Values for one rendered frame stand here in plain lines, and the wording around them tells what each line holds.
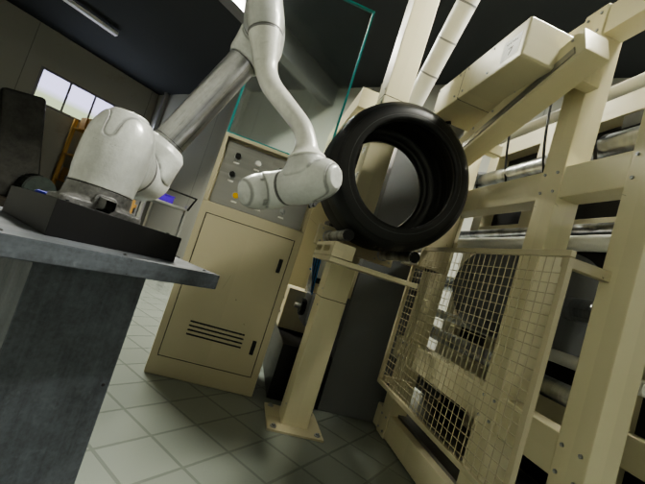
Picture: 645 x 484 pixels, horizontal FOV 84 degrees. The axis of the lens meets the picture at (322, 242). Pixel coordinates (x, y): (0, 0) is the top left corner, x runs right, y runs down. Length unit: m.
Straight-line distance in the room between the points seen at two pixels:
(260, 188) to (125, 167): 0.33
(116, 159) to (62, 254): 0.30
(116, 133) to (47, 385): 0.60
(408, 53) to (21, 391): 1.94
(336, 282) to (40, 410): 1.16
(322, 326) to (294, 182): 0.97
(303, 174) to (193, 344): 1.29
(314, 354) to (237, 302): 0.48
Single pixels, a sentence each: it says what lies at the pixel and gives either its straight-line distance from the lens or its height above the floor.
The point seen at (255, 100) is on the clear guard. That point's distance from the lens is 2.08.
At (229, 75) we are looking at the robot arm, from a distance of 1.31.
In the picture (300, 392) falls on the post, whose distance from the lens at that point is 1.82.
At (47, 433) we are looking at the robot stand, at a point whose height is 0.20.
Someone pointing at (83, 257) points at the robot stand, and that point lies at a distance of 0.84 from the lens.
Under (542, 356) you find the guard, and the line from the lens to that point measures 1.13.
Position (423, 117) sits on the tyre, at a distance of 1.52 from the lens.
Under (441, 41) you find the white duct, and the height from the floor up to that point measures 2.23.
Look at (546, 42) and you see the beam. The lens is 1.60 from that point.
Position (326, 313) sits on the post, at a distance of 1.74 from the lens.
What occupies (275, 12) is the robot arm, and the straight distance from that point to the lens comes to 1.24.
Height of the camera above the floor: 0.76
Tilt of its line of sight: 4 degrees up
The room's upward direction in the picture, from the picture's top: 18 degrees clockwise
